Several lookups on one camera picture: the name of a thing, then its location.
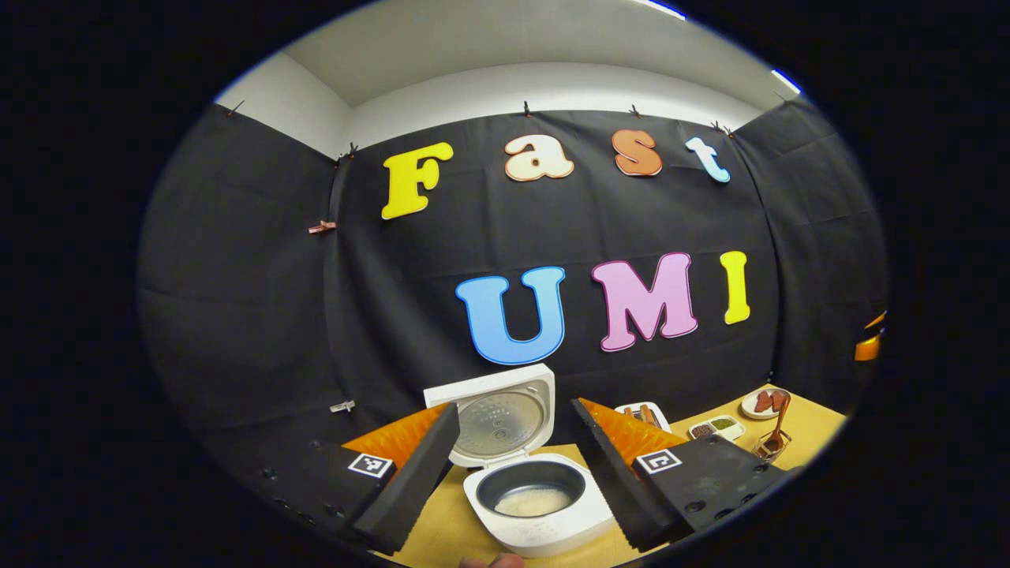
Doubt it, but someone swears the metal chopstick holder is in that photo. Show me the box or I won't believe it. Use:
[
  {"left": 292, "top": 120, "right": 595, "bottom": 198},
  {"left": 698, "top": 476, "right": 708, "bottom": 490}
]
[{"left": 751, "top": 430, "right": 792, "bottom": 462}]

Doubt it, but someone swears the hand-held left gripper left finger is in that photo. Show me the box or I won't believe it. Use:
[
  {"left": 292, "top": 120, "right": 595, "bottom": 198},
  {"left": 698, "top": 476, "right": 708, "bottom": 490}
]
[{"left": 256, "top": 402, "right": 461, "bottom": 555}]

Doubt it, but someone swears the white divided dish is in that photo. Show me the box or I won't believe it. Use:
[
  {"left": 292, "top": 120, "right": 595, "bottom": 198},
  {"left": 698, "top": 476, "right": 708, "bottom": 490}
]
[{"left": 688, "top": 415, "right": 746, "bottom": 442}]

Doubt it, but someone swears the round white plate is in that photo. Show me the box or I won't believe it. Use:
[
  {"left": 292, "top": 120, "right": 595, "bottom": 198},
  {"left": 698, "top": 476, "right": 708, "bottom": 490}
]
[{"left": 740, "top": 387, "right": 791, "bottom": 420}]

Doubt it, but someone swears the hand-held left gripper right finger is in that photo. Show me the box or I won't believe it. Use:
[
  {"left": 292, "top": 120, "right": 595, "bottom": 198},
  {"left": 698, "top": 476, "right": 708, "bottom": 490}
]
[{"left": 570, "top": 398, "right": 790, "bottom": 553}]

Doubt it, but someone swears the white rice cooker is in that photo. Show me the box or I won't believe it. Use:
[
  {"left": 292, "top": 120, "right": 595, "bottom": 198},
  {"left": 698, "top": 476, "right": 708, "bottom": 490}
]
[{"left": 424, "top": 363, "right": 618, "bottom": 559}]

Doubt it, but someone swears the brown wooden spoon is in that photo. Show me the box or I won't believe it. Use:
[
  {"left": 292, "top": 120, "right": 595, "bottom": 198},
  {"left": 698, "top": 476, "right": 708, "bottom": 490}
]
[{"left": 761, "top": 394, "right": 792, "bottom": 458}]

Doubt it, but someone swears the white toaster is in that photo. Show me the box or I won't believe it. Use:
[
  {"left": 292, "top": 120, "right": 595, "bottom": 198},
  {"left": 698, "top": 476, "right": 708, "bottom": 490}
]
[{"left": 615, "top": 402, "right": 671, "bottom": 433}]

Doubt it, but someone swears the white rice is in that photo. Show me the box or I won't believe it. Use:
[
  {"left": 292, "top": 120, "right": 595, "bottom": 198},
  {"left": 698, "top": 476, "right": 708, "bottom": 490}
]
[{"left": 495, "top": 488, "right": 571, "bottom": 518}]

